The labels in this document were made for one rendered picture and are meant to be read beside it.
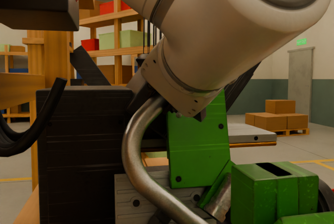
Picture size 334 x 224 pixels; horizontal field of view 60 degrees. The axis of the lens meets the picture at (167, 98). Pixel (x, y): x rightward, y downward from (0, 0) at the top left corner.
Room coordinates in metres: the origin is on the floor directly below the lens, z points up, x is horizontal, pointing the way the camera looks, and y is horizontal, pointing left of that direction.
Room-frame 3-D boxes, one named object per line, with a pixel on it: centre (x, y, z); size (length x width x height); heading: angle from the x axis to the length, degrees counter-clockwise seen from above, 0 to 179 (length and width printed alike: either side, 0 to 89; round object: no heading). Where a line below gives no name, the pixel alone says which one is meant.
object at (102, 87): (0.70, 0.18, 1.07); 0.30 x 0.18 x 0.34; 12
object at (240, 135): (0.72, -0.05, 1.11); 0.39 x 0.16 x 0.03; 102
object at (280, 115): (6.65, -2.52, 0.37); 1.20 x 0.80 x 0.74; 109
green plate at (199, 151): (0.56, -0.05, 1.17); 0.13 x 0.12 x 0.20; 12
